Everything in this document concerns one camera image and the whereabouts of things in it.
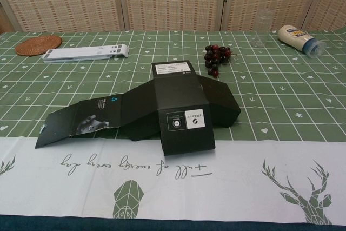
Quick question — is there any black cardboard folding box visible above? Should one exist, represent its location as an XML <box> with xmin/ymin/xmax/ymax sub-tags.
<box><xmin>34</xmin><ymin>62</ymin><xmax>242</xmax><ymax>159</ymax></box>

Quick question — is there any bunch of dark red grapes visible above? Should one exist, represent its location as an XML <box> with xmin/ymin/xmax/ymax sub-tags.
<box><xmin>203</xmin><ymin>44</ymin><xmax>238</xmax><ymax>78</ymax></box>

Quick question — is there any green checked deer tablecloth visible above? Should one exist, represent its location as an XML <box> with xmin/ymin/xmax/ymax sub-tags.
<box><xmin>0</xmin><ymin>29</ymin><xmax>346</xmax><ymax>228</ymax></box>

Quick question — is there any white folded laptop stand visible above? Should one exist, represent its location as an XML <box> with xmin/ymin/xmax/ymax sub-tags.
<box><xmin>42</xmin><ymin>44</ymin><xmax>130</xmax><ymax>64</ymax></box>

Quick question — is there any clear plastic cup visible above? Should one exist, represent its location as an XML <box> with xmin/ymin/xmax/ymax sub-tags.
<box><xmin>250</xmin><ymin>9</ymin><xmax>274</xmax><ymax>50</ymax></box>

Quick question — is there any mayonnaise squeeze bottle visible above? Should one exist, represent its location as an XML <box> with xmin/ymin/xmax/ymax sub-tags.
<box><xmin>277</xmin><ymin>24</ymin><xmax>328</xmax><ymax>58</ymax></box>

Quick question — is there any round woven rattan coaster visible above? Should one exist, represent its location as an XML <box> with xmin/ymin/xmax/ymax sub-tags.
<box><xmin>15</xmin><ymin>35</ymin><xmax>62</xmax><ymax>56</ymax></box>

